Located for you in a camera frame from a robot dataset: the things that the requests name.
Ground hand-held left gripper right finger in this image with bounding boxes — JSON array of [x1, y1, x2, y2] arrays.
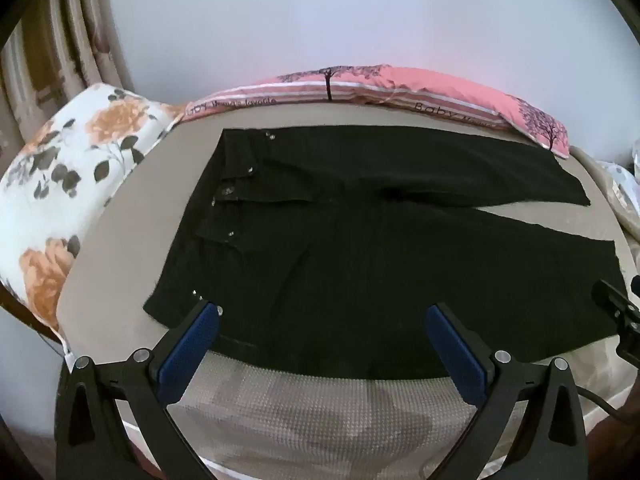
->
[[425, 302, 589, 480]]

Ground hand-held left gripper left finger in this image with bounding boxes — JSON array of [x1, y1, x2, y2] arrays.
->
[[55, 302, 224, 480]]

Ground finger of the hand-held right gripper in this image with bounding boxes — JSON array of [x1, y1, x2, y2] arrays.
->
[[591, 275, 640, 362]]

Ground black pants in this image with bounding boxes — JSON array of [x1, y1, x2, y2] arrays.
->
[[143, 126, 630, 381]]

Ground beige blanket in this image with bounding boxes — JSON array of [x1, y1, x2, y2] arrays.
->
[[569, 135, 640, 267]]

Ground bed with beige sheet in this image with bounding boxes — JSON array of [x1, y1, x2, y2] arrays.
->
[[54, 95, 640, 467]]

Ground white floral pillow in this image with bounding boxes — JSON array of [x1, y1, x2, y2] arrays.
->
[[0, 83, 187, 356]]

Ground pink tree print pillow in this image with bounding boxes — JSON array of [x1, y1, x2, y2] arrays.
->
[[181, 64, 571, 160]]

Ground beige striped curtain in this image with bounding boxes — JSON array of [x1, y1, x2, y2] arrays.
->
[[0, 0, 135, 161]]

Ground black cable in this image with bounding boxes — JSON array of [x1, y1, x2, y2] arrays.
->
[[575, 385, 628, 417]]

